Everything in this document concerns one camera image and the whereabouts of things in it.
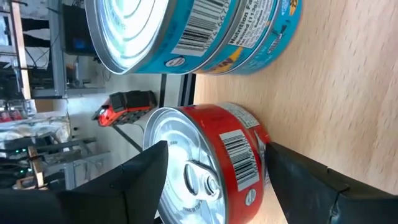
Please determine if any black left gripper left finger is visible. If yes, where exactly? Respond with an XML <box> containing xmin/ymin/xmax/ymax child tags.
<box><xmin>0</xmin><ymin>139</ymin><xmax>169</xmax><ymax>224</ymax></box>

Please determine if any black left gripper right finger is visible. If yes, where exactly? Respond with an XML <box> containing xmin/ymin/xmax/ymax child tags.
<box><xmin>266</xmin><ymin>141</ymin><xmax>398</xmax><ymax>224</ymax></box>

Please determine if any red tuna can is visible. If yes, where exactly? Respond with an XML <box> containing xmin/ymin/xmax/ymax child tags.
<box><xmin>142</xmin><ymin>101</ymin><xmax>272</xmax><ymax>224</ymax></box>

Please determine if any wooden shelf board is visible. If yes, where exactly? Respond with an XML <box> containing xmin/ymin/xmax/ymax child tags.
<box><xmin>192</xmin><ymin>0</ymin><xmax>398</xmax><ymax>224</ymax></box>

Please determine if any grey metal rack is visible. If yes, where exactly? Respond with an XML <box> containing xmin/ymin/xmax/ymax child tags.
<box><xmin>30</xmin><ymin>136</ymin><xmax>112</xmax><ymax>191</ymax></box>

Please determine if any silver foil sheet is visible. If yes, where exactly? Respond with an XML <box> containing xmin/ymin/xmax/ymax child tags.
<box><xmin>0</xmin><ymin>111</ymin><xmax>72</xmax><ymax>142</ymax></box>

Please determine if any red black equipment case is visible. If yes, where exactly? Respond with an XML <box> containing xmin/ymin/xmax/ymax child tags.
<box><xmin>91</xmin><ymin>89</ymin><xmax>159</xmax><ymax>128</ymax></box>

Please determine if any grey metal shelving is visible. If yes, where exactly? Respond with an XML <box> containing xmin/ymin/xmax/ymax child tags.
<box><xmin>30</xmin><ymin>0</ymin><xmax>106</xmax><ymax>98</ymax></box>

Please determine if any black computer box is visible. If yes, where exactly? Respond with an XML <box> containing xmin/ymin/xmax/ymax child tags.
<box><xmin>61</xmin><ymin>3</ymin><xmax>98</xmax><ymax>57</ymax></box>

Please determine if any black metal shelf frame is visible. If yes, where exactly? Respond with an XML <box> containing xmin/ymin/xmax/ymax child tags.
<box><xmin>179</xmin><ymin>73</ymin><xmax>197</xmax><ymax>108</ymax></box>

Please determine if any wooden post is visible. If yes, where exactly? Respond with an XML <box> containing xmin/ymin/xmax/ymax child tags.
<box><xmin>8</xmin><ymin>0</ymin><xmax>32</xmax><ymax>100</ymax></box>

